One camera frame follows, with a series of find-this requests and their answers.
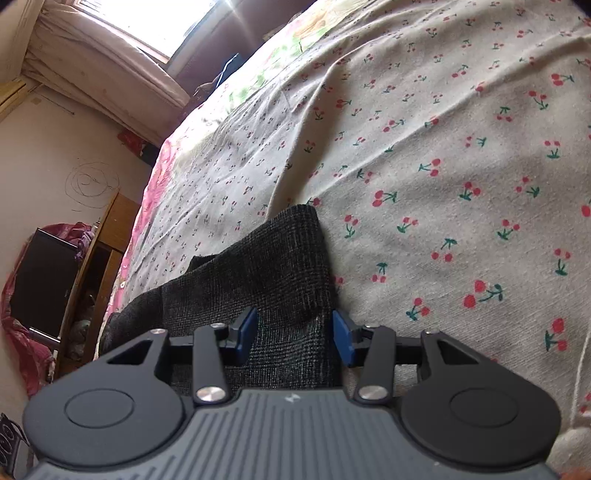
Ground dark grey plaid pants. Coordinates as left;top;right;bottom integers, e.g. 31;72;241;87
99;205;342;392

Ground wooden side cabinet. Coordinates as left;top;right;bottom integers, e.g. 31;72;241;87
55;192;139;378

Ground black monitor on floor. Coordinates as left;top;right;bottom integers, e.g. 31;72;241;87
10;229;78;338

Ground cherry print bed sheet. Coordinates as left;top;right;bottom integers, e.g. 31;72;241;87
110;0;591;416

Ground blue item on bench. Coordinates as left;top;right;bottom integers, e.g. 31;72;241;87
214;53;245;88

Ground maroon padded window bench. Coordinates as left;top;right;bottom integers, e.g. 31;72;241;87
165;0;311;94

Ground left beige curtain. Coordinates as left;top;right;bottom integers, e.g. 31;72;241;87
22;1;189;145

